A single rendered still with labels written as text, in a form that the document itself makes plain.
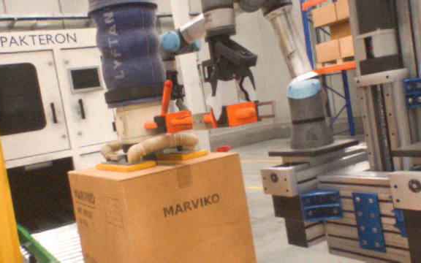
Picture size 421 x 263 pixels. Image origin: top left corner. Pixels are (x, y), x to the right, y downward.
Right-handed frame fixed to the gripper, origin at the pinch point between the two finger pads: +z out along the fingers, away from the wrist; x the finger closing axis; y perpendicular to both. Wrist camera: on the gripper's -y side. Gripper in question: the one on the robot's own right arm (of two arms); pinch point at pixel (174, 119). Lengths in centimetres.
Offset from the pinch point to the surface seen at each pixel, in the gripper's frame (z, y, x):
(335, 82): 11, -671, 747
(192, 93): -13, -227, 130
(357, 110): 82, -617, 752
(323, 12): -137, -555, 627
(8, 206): 23, -19, -68
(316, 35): -109, -704, 741
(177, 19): -85, -230, 129
